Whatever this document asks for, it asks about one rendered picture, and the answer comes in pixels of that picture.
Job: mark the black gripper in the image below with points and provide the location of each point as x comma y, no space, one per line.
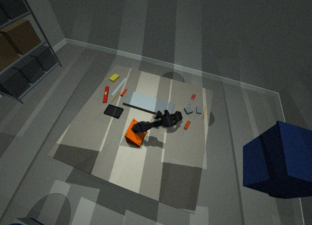
159,115

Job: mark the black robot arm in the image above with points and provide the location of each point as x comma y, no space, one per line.
166,121

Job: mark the yellow rectangular block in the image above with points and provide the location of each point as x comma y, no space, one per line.
114,78

